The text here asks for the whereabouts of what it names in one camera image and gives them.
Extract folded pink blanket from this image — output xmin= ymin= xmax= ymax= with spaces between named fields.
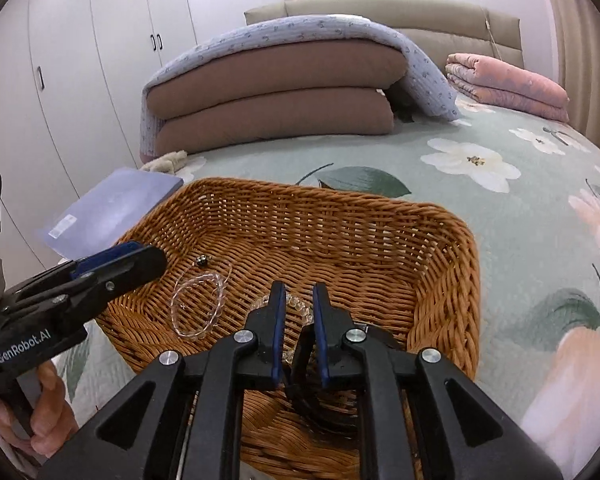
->
xmin=445 ymin=52 xmax=571 ymax=123

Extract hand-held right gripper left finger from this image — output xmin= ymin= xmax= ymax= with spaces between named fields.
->
xmin=39 ymin=281 xmax=287 ymax=480

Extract beige curtain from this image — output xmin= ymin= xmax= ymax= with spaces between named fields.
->
xmin=542 ymin=0 xmax=600 ymax=151

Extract clear bead bracelet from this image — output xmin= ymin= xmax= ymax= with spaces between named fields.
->
xmin=170 ymin=262 xmax=233 ymax=343

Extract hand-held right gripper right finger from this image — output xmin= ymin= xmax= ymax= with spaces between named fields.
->
xmin=312 ymin=282 xmax=566 ymax=480

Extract black wristwatch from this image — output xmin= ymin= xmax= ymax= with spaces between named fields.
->
xmin=282 ymin=325 xmax=366 ymax=431

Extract blue plastic folder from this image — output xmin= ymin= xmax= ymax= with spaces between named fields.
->
xmin=34 ymin=166 xmax=185 ymax=261

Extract white cable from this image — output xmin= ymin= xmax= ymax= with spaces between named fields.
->
xmin=475 ymin=0 xmax=506 ymax=61

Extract beige padded headboard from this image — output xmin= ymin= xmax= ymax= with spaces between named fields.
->
xmin=244 ymin=0 xmax=526 ymax=68

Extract folded blue and brown quilt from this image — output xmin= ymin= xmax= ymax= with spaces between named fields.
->
xmin=138 ymin=14 xmax=463 ymax=163

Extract clear crystal bracelet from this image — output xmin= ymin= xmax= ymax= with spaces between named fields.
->
xmin=250 ymin=294 xmax=317 ymax=367

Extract white wardrobe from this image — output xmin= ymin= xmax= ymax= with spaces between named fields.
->
xmin=0 ymin=0 xmax=203 ymax=281

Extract brown wicker basket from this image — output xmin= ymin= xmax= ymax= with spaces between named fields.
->
xmin=94 ymin=176 xmax=482 ymax=480

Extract person's left hand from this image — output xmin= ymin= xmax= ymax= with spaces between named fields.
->
xmin=0 ymin=360 xmax=81 ymax=458

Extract beige plush cloth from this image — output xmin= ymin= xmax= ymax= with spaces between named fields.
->
xmin=140 ymin=150 xmax=188 ymax=173

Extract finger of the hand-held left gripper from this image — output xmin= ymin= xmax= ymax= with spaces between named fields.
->
xmin=10 ymin=246 xmax=169 ymax=333
xmin=2 ymin=241 xmax=148 ymax=306

